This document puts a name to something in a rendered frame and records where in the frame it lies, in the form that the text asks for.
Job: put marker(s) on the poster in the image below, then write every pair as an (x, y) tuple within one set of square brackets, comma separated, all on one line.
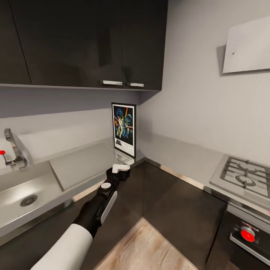
[(124, 127)]

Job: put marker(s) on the range hood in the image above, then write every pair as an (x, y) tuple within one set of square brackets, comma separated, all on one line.
[(248, 46)]

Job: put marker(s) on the oven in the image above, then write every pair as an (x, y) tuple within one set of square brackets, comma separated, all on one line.
[(242, 242)]

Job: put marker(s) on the cabinet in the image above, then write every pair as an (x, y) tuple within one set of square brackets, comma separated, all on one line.
[(92, 44), (13, 70)]

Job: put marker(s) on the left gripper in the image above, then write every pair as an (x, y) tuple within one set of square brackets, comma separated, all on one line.
[(120, 176)]

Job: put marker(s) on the drop in sink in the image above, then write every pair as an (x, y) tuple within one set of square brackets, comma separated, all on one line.
[(29, 187)]

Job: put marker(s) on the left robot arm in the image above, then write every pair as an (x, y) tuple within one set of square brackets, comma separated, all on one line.
[(70, 250)]

